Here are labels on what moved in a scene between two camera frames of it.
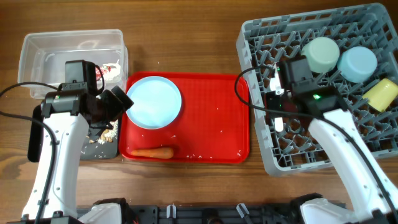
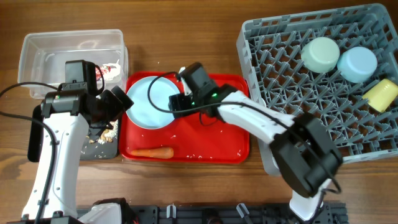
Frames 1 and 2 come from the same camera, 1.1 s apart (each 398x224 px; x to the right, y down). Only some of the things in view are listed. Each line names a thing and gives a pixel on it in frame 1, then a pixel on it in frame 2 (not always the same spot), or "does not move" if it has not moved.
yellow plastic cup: (382, 96) does not move
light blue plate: (157, 102) does not move
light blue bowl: (357, 64) does not move
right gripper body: (277, 104) to (178, 106)
